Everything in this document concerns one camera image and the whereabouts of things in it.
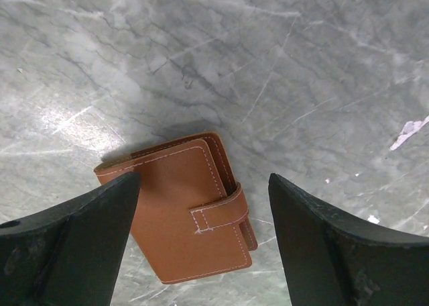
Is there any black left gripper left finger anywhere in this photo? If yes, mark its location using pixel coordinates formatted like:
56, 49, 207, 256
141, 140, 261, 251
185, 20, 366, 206
1, 172, 141, 305

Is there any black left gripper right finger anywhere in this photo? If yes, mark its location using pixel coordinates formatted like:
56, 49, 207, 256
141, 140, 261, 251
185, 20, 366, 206
268, 174, 428, 305

